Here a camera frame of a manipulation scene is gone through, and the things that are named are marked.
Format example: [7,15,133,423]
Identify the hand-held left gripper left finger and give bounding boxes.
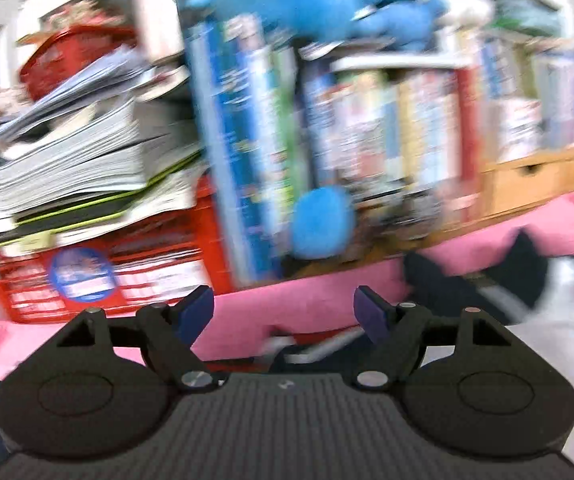
[56,285,220,393]

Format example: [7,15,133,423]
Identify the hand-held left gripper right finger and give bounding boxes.
[352,285,511,392]

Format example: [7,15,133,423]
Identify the navy blue garment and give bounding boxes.
[267,230,550,376]

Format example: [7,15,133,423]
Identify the white garment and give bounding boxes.
[507,255,574,476]

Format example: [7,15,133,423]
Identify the red plastic crate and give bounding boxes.
[0,180,233,323]

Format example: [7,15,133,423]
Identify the pink blanket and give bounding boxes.
[0,192,574,411]

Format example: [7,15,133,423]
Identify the blue plush ball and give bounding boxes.
[292,185,355,261]

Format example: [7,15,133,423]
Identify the row of children's books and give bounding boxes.
[187,15,574,286]

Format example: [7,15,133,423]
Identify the stack of magazines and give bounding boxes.
[0,45,208,246]

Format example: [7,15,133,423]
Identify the wooden drawer box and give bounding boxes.
[477,147,574,221]

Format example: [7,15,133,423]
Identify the red basket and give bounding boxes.
[19,25,138,101]

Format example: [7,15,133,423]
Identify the small doll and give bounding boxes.
[42,0,122,31]

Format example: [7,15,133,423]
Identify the teal plastic bag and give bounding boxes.
[492,0,563,36]

